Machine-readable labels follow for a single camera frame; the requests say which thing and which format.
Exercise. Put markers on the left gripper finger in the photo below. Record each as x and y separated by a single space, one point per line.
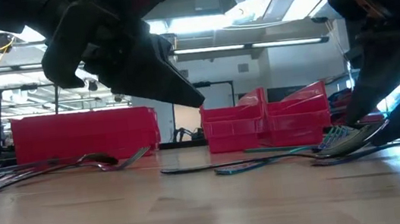
66 48
141 73

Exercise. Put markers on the black metal spoon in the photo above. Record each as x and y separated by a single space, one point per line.
104 159
349 143

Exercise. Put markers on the red plastic bin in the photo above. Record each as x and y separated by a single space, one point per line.
84 135
297 123
233 131

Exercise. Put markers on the black ceiling lamp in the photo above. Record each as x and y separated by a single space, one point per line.
93 86

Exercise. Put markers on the red tilted storage bin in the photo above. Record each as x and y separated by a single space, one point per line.
338 118
336 101

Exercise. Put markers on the long ceiling light strip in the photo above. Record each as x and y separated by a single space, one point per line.
253 45

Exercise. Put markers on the grey wall vent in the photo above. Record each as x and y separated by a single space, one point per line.
243 67
183 73

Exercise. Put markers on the black rig frame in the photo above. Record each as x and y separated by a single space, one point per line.
28 87

